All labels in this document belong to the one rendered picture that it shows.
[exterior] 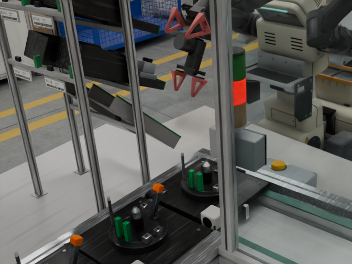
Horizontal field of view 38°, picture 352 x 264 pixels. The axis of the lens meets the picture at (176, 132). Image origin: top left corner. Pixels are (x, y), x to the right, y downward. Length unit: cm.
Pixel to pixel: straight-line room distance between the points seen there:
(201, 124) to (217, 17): 108
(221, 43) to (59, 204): 85
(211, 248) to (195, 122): 89
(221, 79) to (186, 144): 89
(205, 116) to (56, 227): 82
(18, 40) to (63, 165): 367
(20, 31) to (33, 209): 391
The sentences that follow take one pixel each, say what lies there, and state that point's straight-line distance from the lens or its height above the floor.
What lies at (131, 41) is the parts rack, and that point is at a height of 136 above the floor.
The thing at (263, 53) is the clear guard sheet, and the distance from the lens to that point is 92.
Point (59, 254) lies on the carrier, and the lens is 124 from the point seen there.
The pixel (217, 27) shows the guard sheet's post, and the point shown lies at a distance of 96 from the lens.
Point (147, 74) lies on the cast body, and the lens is 146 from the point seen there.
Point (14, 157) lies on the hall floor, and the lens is 391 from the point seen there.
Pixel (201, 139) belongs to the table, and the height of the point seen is 86.
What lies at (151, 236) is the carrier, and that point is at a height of 100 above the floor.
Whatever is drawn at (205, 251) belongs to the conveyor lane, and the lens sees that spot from 119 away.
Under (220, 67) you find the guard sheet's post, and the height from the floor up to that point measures 140.
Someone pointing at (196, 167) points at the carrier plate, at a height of 97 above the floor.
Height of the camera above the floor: 172
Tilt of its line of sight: 26 degrees down
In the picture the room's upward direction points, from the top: 5 degrees counter-clockwise
